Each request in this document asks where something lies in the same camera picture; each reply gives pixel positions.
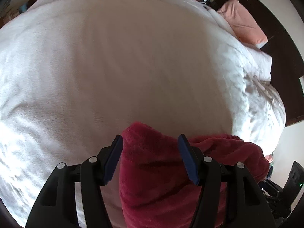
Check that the white bed blanket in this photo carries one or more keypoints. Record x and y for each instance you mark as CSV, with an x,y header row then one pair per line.
x,y
74,73

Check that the pink pillow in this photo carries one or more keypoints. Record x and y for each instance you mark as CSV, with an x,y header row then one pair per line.
x,y
243,24

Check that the dark wooden headboard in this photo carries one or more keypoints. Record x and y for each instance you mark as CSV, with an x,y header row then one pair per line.
x,y
287,64

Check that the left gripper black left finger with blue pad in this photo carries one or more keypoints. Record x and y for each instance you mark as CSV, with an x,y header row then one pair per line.
x,y
55,205

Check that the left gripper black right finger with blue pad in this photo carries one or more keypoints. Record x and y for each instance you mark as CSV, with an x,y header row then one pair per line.
x,y
246,206

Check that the red fleece pants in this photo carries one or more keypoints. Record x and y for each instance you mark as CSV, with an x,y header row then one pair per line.
x,y
155,189

